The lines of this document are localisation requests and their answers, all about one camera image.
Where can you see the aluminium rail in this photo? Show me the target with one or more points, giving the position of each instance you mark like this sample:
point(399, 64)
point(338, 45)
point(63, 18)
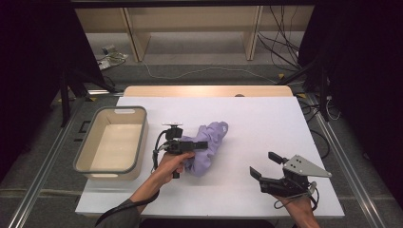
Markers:
point(41, 171)
point(345, 158)

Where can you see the beige basket with grey rim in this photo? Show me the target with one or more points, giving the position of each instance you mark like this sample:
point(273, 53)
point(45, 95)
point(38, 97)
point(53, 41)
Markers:
point(111, 142)

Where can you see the purple cloth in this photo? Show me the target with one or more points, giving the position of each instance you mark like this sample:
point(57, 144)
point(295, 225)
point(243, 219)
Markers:
point(206, 142)

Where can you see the black stand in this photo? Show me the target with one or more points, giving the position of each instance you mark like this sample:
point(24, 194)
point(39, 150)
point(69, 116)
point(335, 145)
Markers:
point(316, 72)
point(79, 85)

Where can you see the black curtain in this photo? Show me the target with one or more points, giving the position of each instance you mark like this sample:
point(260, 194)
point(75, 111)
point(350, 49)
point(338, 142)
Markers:
point(31, 63)
point(364, 79)

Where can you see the person's left hand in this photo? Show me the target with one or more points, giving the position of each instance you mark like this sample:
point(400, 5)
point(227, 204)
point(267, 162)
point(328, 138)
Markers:
point(171, 167)

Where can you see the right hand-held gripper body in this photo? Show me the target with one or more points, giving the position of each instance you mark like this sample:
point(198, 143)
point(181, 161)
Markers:
point(294, 177)

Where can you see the wooden bench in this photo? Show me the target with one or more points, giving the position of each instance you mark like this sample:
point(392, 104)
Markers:
point(190, 19)

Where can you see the wooden table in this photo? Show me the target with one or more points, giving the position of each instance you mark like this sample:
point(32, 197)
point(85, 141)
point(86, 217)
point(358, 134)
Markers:
point(206, 91)

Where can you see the white power strip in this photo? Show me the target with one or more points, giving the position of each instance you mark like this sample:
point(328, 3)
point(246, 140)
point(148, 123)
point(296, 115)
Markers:
point(109, 55)

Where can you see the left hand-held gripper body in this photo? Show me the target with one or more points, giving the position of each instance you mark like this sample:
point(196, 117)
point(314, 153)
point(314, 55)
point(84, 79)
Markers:
point(177, 144)

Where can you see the person's right hand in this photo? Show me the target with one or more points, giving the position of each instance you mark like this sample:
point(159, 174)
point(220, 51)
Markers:
point(297, 209)

